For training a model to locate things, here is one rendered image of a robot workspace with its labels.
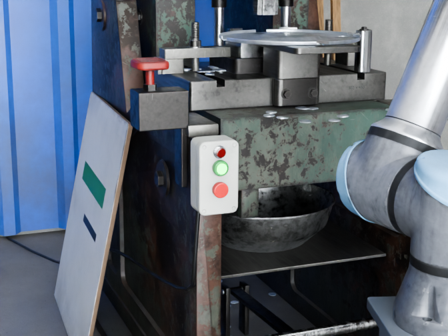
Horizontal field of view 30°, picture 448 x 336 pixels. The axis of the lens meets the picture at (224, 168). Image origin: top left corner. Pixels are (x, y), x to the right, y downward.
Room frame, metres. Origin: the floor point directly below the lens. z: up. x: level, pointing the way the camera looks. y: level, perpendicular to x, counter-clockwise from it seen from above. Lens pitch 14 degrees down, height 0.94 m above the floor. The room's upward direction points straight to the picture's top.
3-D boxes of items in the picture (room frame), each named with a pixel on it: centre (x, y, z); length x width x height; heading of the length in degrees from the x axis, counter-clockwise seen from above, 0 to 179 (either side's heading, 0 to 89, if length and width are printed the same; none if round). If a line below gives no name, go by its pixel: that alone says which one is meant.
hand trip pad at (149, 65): (1.52, 0.14, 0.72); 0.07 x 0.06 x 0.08; 22
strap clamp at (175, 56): (1.79, 0.07, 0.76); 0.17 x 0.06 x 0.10; 112
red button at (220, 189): (1.43, 0.01, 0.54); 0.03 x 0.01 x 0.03; 112
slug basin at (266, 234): (1.85, -0.09, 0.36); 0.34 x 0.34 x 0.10
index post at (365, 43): (1.80, -0.30, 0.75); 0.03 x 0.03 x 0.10; 22
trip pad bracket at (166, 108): (1.52, 0.12, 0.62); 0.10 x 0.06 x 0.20; 112
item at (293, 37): (1.73, -0.13, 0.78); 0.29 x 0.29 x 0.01
